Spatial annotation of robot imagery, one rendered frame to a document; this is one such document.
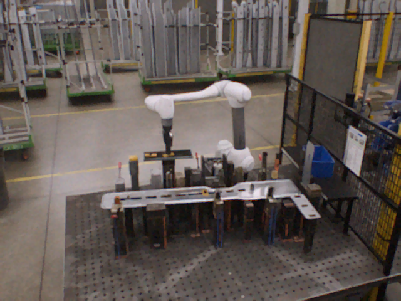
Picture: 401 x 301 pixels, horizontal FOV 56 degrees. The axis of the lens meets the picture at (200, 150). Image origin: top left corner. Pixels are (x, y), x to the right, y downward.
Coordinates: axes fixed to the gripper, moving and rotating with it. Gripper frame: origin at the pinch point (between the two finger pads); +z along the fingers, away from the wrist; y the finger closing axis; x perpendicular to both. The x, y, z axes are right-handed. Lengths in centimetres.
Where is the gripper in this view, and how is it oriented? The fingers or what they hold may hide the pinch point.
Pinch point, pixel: (168, 150)
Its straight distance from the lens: 281.6
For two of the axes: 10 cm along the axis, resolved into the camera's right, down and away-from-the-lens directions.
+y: 5.5, 3.3, -7.6
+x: 8.3, -2.2, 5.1
